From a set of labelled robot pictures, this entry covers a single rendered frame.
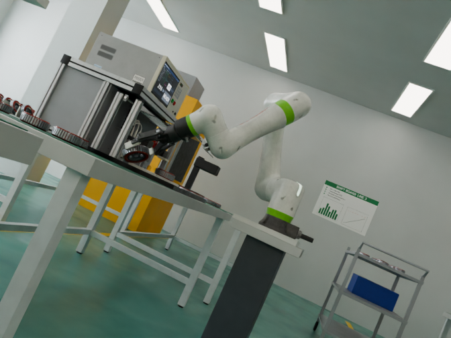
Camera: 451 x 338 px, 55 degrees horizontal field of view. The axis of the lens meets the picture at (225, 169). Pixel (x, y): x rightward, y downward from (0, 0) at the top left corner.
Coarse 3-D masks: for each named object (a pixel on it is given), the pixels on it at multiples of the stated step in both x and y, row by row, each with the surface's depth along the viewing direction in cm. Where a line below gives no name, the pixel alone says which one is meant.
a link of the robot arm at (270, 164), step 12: (276, 96) 205; (264, 108) 210; (276, 132) 208; (264, 144) 211; (276, 144) 209; (264, 156) 211; (276, 156) 210; (264, 168) 210; (276, 168) 210; (264, 180) 210; (264, 192) 207
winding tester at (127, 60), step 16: (96, 48) 217; (112, 48) 216; (128, 48) 214; (144, 48) 213; (96, 64) 216; (112, 64) 214; (128, 64) 213; (144, 64) 211; (160, 64) 209; (144, 80) 210; (176, 96) 239; (176, 112) 248
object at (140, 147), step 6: (126, 150) 180; (132, 150) 179; (138, 150) 180; (144, 150) 181; (126, 156) 181; (132, 156) 184; (138, 156) 185; (144, 156) 185; (132, 162) 187; (138, 162) 188
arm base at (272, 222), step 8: (264, 216) 199; (272, 216) 195; (264, 224) 195; (272, 224) 194; (280, 224) 194; (288, 224) 196; (280, 232) 193; (288, 232) 195; (296, 232) 195; (312, 240) 199
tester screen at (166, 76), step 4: (164, 64) 211; (164, 68) 213; (168, 68) 217; (160, 72) 210; (164, 72) 214; (168, 72) 219; (172, 72) 223; (160, 76) 212; (164, 76) 216; (168, 76) 220; (172, 76) 225; (156, 80) 210; (160, 80) 214; (164, 80) 218; (168, 80) 222; (172, 80) 227; (176, 80) 231; (156, 84) 212; (164, 84) 220; (172, 84) 229; (176, 84) 233; (156, 88) 213; (164, 88) 221; (160, 92) 219; (168, 92) 228
